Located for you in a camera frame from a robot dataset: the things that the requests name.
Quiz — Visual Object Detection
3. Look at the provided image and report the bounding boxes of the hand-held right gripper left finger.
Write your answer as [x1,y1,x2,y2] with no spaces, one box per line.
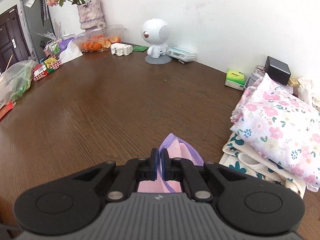
[72,149,159,203]

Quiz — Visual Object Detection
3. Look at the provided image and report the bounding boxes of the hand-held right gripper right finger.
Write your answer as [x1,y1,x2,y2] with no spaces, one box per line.
[161,149,250,203]

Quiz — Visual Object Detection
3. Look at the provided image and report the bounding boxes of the pink blue purple mesh garment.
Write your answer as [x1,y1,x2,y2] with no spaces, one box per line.
[136,133,204,194]

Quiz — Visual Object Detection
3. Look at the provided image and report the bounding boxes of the white teal-flowered folded clothes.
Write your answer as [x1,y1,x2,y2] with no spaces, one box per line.
[219,131,307,195]

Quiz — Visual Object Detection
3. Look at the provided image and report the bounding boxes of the pink floral folded clothes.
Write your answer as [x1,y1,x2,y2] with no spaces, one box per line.
[230,73,320,187]

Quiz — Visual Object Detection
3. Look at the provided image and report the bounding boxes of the green tissue pack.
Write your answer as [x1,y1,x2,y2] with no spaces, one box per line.
[224,68,246,90]

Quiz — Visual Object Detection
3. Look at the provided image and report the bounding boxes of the clear plastic case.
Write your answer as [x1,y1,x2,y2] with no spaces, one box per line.
[166,47,197,62]

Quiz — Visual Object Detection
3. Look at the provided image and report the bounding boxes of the white plastic clip device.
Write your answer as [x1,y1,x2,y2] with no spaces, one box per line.
[110,43,133,57]

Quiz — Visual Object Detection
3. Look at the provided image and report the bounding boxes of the grey patterned pouch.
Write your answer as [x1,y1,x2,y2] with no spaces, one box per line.
[244,65,268,90]

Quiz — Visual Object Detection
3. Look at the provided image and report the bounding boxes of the white robot-shaped speaker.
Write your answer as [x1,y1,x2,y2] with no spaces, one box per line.
[142,18,173,65]

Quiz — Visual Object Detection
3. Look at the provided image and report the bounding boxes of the clear container of orange peels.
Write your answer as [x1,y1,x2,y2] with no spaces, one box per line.
[74,24,127,53]

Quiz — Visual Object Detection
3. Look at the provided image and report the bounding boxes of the white tissue paper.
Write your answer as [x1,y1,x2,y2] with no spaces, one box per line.
[59,41,83,64]

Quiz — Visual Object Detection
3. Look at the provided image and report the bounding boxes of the red checkered snack packet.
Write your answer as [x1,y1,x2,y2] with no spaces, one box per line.
[32,57,62,82]

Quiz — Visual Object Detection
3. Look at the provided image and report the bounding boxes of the black box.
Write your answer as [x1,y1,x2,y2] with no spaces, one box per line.
[264,56,292,85]

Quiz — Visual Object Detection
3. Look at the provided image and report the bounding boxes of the purple tissue package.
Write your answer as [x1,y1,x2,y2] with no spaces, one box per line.
[59,36,75,51]

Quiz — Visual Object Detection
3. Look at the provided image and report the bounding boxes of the pink storage box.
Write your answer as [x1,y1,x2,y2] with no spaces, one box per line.
[44,39,63,57]

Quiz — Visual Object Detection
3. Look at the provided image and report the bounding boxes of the flat red packet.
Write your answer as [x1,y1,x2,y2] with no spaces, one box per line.
[0,101,17,122]

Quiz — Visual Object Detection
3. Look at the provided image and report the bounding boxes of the plastic bag of greens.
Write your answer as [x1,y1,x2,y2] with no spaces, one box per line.
[0,60,37,108]

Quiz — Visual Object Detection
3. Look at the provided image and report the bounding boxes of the white crumpled cloth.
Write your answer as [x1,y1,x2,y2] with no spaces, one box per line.
[297,77,320,110]

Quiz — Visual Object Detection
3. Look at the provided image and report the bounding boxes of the bundle of white sticks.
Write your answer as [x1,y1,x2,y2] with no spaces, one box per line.
[36,20,63,43]

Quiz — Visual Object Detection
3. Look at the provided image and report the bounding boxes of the grey refrigerator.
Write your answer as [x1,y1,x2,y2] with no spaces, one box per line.
[19,0,56,63]

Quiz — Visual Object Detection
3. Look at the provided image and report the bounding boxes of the dark brown door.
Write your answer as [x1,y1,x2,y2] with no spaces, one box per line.
[0,4,28,73]

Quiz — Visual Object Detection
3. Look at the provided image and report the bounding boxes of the dark hanging strap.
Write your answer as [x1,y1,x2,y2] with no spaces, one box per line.
[39,0,49,27]

